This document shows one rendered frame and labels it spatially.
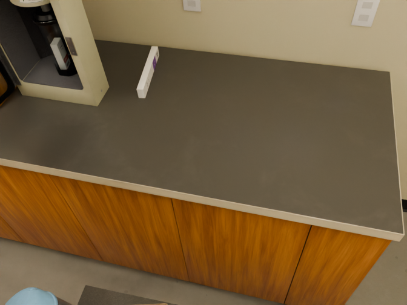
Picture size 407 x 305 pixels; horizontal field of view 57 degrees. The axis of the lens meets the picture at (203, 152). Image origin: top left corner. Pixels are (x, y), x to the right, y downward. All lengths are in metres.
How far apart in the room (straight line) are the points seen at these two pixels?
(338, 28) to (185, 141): 0.71
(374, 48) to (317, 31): 0.22
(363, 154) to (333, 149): 0.09
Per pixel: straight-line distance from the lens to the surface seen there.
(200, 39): 1.64
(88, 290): 1.06
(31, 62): 1.60
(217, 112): 1.35
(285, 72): 1.52
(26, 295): 0.79
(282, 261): 1.47
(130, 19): 1.71
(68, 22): 1.27
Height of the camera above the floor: 1.89
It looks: 51 degrees down
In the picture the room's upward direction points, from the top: 5 degrees counter-clockwise
